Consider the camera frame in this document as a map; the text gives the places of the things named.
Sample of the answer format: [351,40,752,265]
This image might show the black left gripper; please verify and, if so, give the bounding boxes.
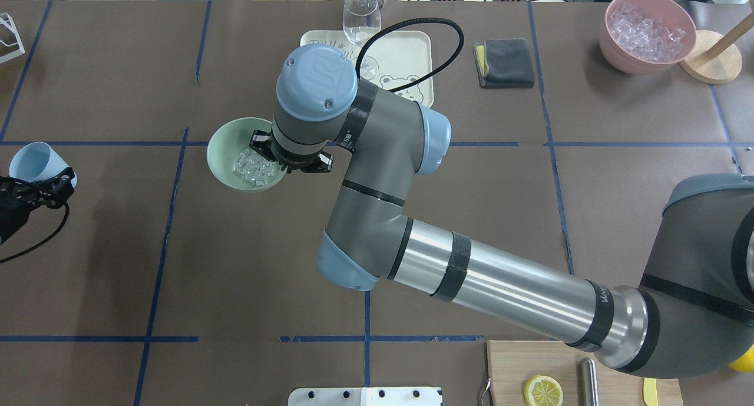
[1,167,74,245]

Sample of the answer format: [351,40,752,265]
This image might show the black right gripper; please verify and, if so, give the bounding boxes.
[249,130,332,173]

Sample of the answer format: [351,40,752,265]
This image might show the mint green bowl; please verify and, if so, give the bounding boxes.
[206,118,286,192]

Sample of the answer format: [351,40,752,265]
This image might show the light blue cup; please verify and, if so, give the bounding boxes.
[9,142,68,182]

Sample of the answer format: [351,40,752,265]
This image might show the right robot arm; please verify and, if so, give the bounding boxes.
[240,46,752,354]

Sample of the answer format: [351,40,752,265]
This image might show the ice cubes in bowl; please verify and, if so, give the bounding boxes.
[233,148,277,187]

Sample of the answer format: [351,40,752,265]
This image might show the pink bowl of ice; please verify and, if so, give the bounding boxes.
[600,0,697,75]

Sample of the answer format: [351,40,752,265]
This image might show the clear wine glass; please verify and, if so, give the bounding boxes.
[342,0,382,56]

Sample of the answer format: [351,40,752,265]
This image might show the cream bear tray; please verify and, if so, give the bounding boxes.
[299,29,433,90]

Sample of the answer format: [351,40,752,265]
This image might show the grey folded cloth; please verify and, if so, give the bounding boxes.
[473,38,535,89]

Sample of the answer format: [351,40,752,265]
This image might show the wooden cutting board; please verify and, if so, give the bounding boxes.
[485,340,685,406]

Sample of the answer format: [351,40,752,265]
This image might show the lemon half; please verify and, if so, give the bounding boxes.
[522,375,564,405]

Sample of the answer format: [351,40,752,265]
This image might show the steel knife sharpener rod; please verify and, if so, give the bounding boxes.
[579,358,600,405]

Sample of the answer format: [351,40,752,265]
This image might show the wooden cup stand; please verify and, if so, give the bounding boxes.
[679,13,753,84]

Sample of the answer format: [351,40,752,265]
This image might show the yellow plastic knife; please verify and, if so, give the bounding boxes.
[643,378,659,406]

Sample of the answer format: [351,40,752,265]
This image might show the white wire dish rack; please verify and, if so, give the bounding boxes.
[1,13,26,64]

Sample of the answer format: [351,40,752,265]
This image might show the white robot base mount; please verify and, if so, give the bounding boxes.
[287,385,444,405]

